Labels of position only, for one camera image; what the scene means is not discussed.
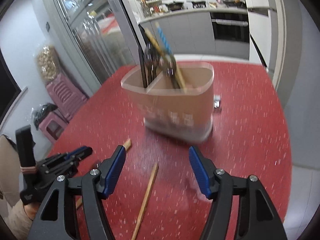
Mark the black chopstick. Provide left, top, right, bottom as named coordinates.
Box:
left=138, top=24, right=150, bottom=88

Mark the plain bamboo chopstick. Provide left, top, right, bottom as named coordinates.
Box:
left=144, top=26, right=187, bottom=92

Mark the person's left hand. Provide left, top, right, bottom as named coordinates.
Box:
left=7, top=199, right=42, bottom=240

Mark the black plastic bag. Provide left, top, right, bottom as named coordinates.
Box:
left=31, top=103, right=58, bottom=130

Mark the pink plastic stool stack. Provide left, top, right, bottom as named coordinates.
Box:
left=46, top=73, right=87, bottom=122

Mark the bamboo chopstick right of pair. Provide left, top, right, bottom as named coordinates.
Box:
left=131, top=163, right=159, bottom=240

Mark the bag of peanuts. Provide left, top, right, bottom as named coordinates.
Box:
left=35, top=44, right=61, bottom=83

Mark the beige plastic cutlery holder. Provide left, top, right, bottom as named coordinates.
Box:
left=121, top=61, right=214, bottom=143

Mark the metal fork behind holder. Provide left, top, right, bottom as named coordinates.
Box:
left=214, top=95, right=221, bottom=111

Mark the glass sliding door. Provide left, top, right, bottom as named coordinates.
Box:
left=42, top=0, right=143, bottom=94

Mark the black wok on stove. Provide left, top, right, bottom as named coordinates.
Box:
left=165, top=2, right=184, bottom=11

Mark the white refrigerator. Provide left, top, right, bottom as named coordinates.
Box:
left=245, top=0, right=283, bottom=78

